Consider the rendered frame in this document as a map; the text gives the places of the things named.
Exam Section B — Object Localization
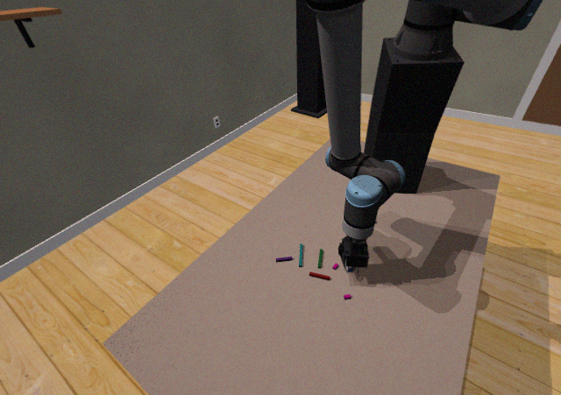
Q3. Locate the red rod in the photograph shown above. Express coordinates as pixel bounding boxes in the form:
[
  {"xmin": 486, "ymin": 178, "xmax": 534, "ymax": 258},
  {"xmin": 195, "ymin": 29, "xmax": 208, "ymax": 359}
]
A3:
[{"xmin": 309, "ymin": 272, "xmax": 330, "ymax": 281}]

